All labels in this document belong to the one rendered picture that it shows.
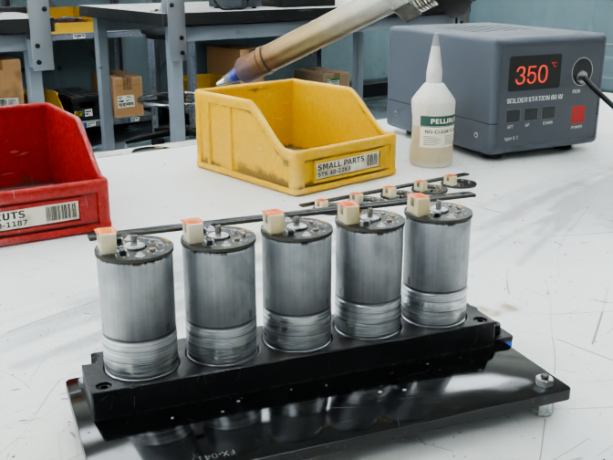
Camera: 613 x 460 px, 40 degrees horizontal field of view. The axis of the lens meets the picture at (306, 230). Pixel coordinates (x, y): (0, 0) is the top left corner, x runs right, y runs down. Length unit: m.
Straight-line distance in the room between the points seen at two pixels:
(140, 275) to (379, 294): 0.09
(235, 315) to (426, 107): 0.39
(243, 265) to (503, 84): 0.42
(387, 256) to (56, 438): 0.13
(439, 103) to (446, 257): 0.35
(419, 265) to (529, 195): 0.28
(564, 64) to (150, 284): 0.50
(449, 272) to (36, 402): 0.16
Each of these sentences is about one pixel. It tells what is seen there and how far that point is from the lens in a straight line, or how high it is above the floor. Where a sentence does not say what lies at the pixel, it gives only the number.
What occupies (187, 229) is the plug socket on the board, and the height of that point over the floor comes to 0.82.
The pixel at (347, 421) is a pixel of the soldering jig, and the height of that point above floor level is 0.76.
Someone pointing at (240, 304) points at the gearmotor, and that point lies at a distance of 0.28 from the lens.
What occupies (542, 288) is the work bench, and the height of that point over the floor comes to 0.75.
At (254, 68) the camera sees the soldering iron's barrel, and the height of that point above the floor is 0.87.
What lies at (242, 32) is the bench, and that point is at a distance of 2.98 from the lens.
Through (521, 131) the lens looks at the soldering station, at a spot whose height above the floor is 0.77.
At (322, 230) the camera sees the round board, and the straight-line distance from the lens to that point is 0.29.
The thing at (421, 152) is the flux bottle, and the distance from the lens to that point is 0.65.
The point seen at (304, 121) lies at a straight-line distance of 0.69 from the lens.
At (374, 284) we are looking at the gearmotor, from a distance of 0.30.
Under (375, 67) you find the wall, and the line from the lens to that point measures 6.08.
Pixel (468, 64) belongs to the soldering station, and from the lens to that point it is 0.69.
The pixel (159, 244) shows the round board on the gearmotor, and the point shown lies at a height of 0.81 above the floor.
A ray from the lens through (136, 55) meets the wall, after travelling 5.07.
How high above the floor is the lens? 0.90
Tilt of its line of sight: 18 degrees down
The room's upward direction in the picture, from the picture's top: straight up
